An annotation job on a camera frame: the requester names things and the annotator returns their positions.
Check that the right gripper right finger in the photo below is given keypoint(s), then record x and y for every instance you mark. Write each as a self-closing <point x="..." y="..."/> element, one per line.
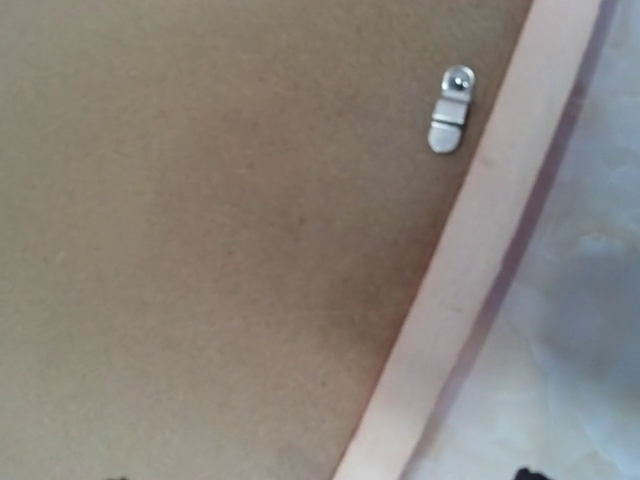
<point x="526" y="473"/>

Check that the wooden photo frame red edge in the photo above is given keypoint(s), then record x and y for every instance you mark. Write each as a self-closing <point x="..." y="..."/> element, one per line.
<point x="476" y="238"/>

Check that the brown backing board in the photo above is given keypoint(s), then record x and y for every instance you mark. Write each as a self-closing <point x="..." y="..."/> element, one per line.
<point x="214" y="218"/>

